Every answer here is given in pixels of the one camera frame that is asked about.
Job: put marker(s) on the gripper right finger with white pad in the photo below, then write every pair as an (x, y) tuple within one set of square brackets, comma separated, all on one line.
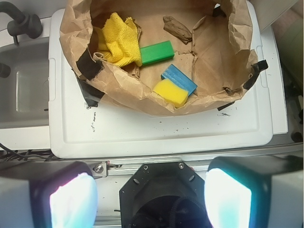
[(264, 191)]

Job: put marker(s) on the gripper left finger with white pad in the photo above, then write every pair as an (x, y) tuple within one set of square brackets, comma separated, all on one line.
[(56, 194)]

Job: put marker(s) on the brown wood chip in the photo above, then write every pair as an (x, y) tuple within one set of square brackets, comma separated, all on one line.
[(177, 29)]

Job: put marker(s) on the grey sink basin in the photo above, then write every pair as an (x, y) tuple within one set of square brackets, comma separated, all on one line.
[(24, 93)]

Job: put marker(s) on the yellow sponge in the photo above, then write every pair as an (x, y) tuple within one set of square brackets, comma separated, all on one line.
[(171, 93)]

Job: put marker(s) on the blue block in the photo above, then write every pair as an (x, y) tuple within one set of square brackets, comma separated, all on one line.
[(179, 78)]

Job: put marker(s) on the black faucet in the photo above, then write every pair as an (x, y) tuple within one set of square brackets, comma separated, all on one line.
[(22, 22)]

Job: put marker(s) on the brown paper bag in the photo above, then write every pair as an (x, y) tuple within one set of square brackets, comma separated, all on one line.
[(219, 60)]

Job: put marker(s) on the yellow cloth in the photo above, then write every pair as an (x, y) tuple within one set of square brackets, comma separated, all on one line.
[(118, 41)]

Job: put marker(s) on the green block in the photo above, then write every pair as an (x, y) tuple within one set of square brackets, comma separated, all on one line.
[(156, 53)]

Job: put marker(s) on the aluminium frame rail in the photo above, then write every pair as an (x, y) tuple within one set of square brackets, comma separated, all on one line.
[(199, 161)]

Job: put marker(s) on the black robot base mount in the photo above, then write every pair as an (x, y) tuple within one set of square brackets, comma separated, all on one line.
[(164, 195)]

